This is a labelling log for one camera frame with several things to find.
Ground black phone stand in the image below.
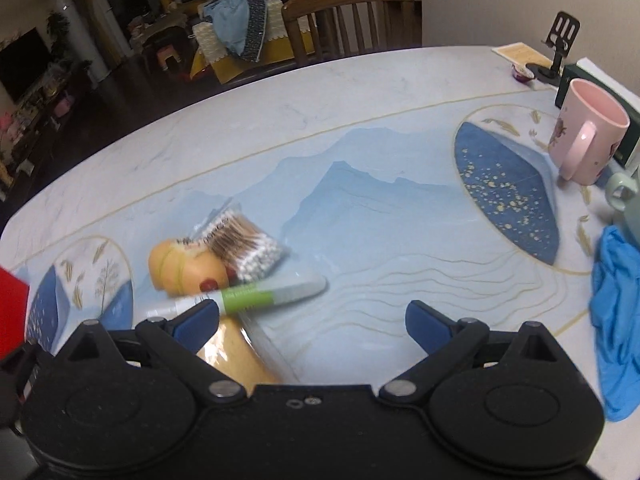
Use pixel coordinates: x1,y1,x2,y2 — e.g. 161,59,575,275
527,11,581,81

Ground wrapped yellow bread bun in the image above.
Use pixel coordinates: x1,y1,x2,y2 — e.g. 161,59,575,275
148,240,228,297

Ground white standing air conditioner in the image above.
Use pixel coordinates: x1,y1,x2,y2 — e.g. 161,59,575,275
54,0,108,83

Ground beige card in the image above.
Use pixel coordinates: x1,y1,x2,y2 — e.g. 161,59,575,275
491,43,543,67

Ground dark green box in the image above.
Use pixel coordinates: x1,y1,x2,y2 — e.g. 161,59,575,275
555,58,640,171

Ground pink stool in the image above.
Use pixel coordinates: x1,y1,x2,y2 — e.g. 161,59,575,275
156,46,182,71

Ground pink mug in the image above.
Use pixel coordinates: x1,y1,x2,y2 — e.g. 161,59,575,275
547,79,631,186

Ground pale green mug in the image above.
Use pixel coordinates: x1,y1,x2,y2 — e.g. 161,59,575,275
605,170,640,241

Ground dark tv cabinet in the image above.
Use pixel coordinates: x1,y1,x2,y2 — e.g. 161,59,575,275
0,60,96,186

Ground cotton swab packet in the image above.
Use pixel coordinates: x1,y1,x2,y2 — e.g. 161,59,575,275
192,200,291,283

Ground blue cloth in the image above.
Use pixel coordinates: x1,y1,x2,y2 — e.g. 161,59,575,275
591,225,640,422

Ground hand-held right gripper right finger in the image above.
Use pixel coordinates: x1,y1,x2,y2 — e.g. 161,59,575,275
379,300,573,405

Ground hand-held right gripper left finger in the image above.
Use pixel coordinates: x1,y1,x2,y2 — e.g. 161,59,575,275
50,299,248,402

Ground green white tube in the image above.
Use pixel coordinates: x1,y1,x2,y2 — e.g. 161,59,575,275
145,276,328,318

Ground sofa with yellow cover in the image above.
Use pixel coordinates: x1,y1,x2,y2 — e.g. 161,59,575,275
190,0,321,86

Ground wrapped toast slices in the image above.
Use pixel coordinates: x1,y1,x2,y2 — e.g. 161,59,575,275
195,317,281,386

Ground television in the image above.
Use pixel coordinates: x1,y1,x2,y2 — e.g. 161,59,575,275
0,28,52,103

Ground red cardboard box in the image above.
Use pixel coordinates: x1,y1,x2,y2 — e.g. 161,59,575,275
0,266,31,361

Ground blue denim clothes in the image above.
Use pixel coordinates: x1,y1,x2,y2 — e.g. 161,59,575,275
202,0,271,63

